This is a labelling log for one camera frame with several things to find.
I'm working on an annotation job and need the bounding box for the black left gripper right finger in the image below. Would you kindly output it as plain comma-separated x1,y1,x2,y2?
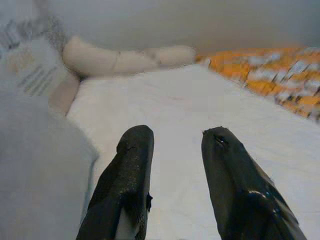
201,126,308,240

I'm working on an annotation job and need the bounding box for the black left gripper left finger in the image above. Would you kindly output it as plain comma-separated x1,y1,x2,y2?
76,124,155,240

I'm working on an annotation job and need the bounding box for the grey pillow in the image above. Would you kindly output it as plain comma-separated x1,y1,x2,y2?
0,92,101,240

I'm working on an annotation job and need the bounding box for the white bed sheet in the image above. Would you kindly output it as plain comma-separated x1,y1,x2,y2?
66,63,320,240

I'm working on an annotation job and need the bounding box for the beige padded bed bumper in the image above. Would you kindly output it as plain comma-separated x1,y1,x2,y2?
48,72,81,117

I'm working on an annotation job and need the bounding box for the yellow cartoon blanket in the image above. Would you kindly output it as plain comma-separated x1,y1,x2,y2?
194,47,320,122

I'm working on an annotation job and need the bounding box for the long beige bolster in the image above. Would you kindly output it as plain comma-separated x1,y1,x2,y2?
61,36,161,77

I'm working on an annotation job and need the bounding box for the short beige bolster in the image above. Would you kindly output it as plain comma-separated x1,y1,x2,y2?
143,44,197,68

